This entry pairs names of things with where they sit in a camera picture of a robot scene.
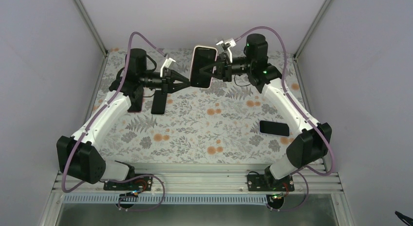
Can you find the aluminium corner post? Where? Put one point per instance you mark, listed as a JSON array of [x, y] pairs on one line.
[[312, 27], [85, 15]]

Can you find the right aluminium corner post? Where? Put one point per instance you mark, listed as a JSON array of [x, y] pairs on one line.
[[312, 27]]

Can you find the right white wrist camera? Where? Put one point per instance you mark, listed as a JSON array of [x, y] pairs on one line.
[[226, 46]]

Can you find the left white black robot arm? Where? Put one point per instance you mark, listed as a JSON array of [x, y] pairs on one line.
[[78, 155]]

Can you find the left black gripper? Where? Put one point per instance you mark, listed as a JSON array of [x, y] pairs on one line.
[[167, 81]]

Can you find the left aluminium corner post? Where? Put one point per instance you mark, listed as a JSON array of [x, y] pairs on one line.
[[85, 15]]

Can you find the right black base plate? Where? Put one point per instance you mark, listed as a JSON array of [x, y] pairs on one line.
[[263, 183]]

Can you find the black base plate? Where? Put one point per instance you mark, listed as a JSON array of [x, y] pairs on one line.
[[263, 183], [139, 184]]

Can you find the floral patterned table mat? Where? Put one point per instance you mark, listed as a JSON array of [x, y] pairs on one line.
[[219, 124]]

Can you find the black object bottom corner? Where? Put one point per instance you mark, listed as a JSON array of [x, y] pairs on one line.
[[405, 219]]

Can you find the grey slotted cable duct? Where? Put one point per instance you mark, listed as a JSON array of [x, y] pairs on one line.
[[174, 199]]

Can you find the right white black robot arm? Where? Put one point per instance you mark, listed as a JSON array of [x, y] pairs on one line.
[[312, 137]]

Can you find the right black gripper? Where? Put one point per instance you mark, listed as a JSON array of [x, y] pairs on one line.
[[223, 69]]

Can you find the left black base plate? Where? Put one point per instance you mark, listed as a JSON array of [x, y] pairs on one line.
[[139, 184]]

